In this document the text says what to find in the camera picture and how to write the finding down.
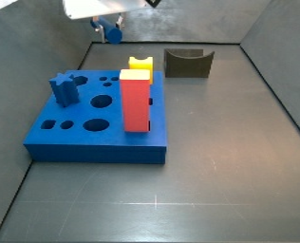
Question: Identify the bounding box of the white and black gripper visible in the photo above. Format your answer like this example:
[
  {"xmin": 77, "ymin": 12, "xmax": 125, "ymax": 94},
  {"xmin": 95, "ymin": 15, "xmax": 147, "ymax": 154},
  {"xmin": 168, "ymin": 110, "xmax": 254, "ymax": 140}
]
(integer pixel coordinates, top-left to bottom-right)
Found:
[{"xmin": 63, "ymin": 0, "xmax": 161, "ymax": 43}]

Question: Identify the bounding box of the blue foam cylinder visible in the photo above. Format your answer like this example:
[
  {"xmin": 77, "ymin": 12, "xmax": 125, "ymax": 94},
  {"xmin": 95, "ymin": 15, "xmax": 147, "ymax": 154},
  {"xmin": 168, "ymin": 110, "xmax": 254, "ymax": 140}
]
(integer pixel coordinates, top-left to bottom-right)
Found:
[{"xmin": 89, "ymin": 17, "xmax": 121, "ymax": 45}]

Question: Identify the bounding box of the blue star-shaped foam peg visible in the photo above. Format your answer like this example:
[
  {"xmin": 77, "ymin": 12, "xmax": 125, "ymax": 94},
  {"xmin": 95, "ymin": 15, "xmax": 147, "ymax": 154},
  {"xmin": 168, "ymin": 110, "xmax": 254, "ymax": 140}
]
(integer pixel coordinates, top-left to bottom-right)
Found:
[{"xmin": 48, "ymin": 73, "xmax": 79, "ymax": 107}]

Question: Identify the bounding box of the black curved cradle stand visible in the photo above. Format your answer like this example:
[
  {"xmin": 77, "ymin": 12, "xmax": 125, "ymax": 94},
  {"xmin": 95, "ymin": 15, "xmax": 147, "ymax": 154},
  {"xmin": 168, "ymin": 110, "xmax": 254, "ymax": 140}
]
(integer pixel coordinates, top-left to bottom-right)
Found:
[{"xmin": 163, "ymin": 48, "xmax": 214, "ymax": 78}]

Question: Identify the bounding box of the red rectangular foam block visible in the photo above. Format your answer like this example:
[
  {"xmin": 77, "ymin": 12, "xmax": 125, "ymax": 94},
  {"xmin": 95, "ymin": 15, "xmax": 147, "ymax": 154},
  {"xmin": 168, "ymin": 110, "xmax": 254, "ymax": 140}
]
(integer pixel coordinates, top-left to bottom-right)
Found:
[{"xmin": 119, "ymin": 69, "xmax": 149, "ymax": 132}]

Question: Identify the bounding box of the yellow notched foam block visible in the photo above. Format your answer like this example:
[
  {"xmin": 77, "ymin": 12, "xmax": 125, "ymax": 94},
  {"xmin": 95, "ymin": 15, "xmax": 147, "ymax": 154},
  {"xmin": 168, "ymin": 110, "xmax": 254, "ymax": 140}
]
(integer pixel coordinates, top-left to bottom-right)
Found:
[{"xmin": 128, "ymin": 57, "xmax": 153, "ymax": 73}]

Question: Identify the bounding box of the blue foam block with holes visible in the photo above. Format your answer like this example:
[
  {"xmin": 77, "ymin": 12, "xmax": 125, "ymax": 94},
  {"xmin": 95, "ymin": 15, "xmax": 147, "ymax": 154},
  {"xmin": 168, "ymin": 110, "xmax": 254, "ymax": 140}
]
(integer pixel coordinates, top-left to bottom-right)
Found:
[{"xmin": 23, "ymin": 70, "xmax": 167, "ymax": 164}]

